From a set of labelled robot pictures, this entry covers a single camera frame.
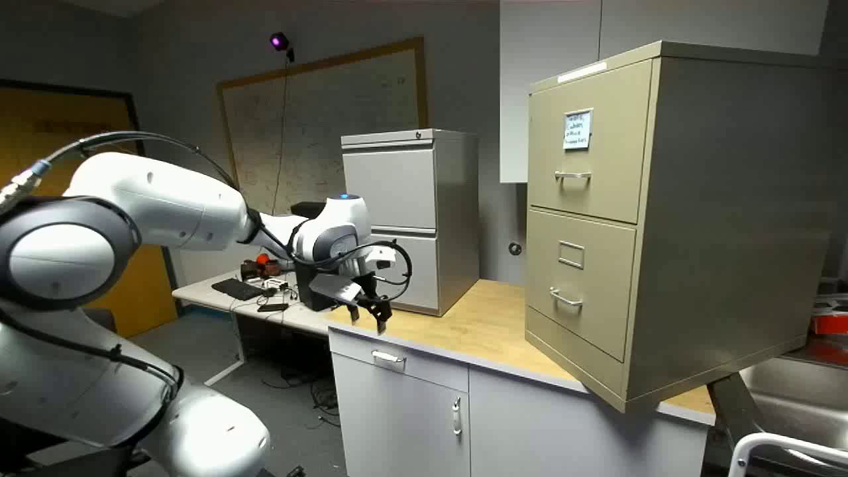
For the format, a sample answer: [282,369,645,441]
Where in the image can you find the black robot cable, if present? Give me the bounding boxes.
[0,128,245,217]

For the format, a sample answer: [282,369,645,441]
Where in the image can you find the white desk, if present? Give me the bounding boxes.
[169,265,339,387]

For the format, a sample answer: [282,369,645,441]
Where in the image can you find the beige drawer with label holder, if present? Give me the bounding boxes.
[526,204,642,367]

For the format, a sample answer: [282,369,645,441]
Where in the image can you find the grey counter base cabinet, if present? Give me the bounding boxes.
[326,326,711,477]

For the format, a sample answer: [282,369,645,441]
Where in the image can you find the purple lit wall camera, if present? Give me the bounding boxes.
[266,30,301,67]

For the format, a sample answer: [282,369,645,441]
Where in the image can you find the small red desk object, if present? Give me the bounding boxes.
[242,253,286,279]

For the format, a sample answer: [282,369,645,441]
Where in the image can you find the grey counter cabinet door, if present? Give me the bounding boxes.
[330,353,475,477]

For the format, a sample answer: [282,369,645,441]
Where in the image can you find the red container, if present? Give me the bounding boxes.
[809,303,848,367]

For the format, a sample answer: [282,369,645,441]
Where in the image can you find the grey metal file cabinet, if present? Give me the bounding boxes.
[339,128,486,318]

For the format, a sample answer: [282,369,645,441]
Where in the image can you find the white paper label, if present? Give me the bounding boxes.
[562,107,596,155]

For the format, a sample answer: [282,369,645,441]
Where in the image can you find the yellow door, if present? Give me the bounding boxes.
[0,78,180,339]

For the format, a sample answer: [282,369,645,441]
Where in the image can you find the stainless steel sink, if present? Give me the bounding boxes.
[736,346,848,455]

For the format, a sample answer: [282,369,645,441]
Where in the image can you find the white metal tube frame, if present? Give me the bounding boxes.
[727,430,848,477]

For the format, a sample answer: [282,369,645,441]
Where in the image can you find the grey counter drawer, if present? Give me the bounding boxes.
[330,328,473,395]

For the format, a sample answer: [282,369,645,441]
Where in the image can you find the beige drawer with paper label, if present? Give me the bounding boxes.
[526,55,657,229]

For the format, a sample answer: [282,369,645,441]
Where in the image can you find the black computer box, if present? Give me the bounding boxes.
[293,261,339,314]

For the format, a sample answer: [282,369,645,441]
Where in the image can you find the wood framed whiteboard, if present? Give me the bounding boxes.
[214,35,433,220]

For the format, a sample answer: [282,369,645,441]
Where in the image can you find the black keyboard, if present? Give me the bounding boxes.
[209,277,267,303]

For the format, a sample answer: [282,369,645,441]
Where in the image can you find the beige metal file cabinet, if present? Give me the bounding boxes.
[526,38,839,418]

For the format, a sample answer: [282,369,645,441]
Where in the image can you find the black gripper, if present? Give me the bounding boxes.
[348,267,397,338]

